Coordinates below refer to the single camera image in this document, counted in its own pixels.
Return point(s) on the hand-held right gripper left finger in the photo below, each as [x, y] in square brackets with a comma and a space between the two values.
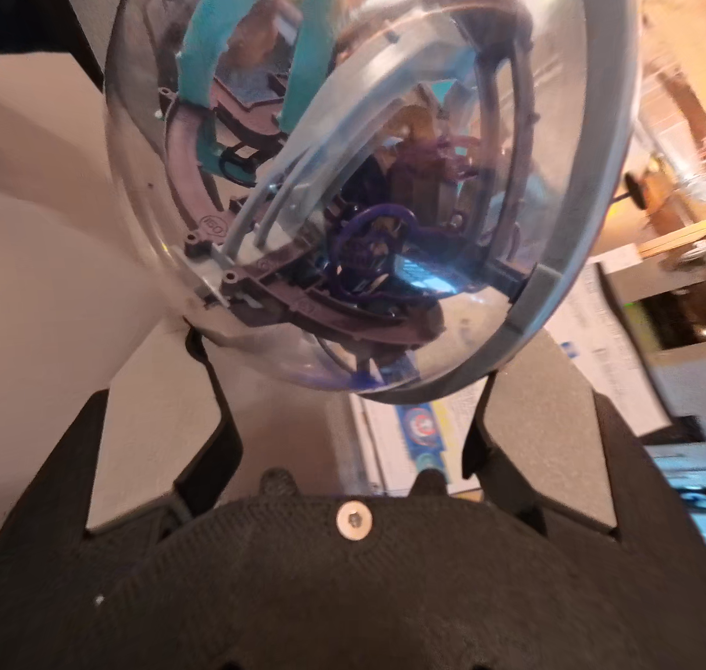
[160, 449]

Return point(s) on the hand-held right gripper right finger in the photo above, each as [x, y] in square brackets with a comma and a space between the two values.
[551, 438]

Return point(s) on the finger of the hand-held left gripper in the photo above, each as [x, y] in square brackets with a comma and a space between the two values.
[100, 13]

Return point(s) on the clear plastic maze ball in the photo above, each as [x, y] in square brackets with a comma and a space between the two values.
[331, 212]

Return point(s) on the blue case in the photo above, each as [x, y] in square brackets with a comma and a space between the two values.
[681, 488]

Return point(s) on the black device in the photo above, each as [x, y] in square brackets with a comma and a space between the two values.
[673, 322]

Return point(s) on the printed instruction sheet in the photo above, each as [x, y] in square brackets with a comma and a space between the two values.
[380, 444]

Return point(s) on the white box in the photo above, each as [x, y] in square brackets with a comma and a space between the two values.
[620, 264]

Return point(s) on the wooden shelf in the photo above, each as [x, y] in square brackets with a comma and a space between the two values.
[673, 245]

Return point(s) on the black round disc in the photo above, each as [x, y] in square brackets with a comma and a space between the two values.
[637, 190]

